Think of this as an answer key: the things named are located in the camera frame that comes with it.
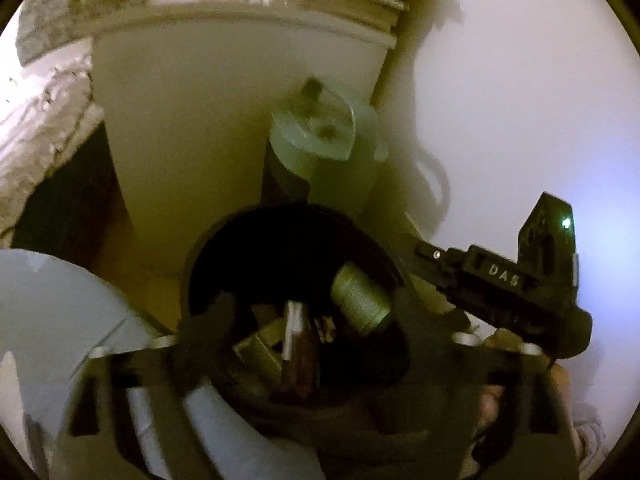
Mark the green cylindrical can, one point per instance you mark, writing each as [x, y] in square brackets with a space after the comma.
[360, 297]

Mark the white cabinet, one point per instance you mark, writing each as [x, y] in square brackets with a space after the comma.
[200, 125]

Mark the black trash bin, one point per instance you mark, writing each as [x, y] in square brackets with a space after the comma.
[280, 250]

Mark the small pale box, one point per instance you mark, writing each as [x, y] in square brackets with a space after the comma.
[260, 350]

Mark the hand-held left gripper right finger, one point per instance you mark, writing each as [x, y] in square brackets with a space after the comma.
[425, 330]

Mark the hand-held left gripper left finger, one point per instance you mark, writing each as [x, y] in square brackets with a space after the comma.
[210, 330]

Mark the white ruffled blanket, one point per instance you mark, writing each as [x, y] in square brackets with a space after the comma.
[45, 125]

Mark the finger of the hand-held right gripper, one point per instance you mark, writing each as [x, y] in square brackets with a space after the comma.
[442, 262]

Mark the person's right hand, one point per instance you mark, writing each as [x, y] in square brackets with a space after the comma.
[564, 390]

